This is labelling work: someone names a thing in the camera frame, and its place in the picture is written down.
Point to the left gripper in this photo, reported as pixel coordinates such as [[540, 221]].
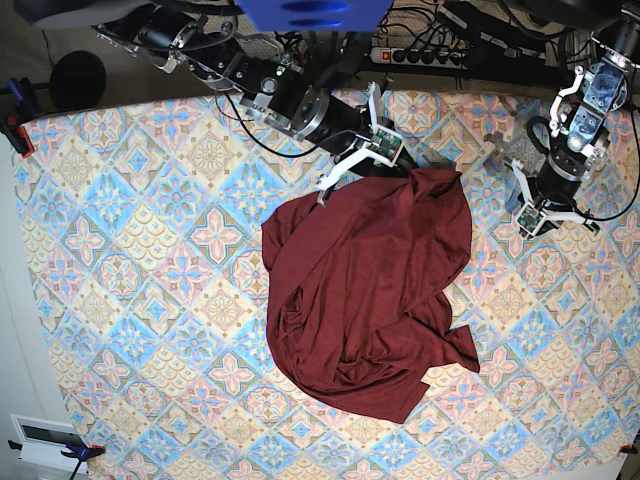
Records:
[[554, 186]]

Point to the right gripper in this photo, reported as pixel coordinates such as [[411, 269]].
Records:
[[340, 129]]

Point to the maroon t-shirt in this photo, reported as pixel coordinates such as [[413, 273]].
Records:
[[357, 312]]

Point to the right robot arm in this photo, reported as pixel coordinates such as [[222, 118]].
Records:
[[291, 93]]

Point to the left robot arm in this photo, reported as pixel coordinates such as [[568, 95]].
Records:
[[574, 138]]

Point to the patterned tablecloth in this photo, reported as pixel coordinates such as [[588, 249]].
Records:
[[141, 227]]

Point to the orange right clamp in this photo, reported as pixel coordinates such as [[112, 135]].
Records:
[[628, 450]]

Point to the black round stool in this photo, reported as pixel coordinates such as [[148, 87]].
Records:
[[77, 81]]

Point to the blue orange lower clamp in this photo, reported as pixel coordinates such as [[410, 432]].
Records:
[[75, 452]]

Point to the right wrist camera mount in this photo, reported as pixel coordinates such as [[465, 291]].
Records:
[[382, 145]]

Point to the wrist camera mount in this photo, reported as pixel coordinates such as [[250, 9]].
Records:
[[538, 215], [382, 145]]

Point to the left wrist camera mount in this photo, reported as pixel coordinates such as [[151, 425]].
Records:
[[538, 215]]

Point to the black power strip red switch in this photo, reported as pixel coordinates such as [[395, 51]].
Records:
[[440, 58]]

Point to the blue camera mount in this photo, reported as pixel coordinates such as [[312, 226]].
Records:
[[315, 15]]

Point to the white wall socket plate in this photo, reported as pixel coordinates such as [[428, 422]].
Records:
[[43, 442]]

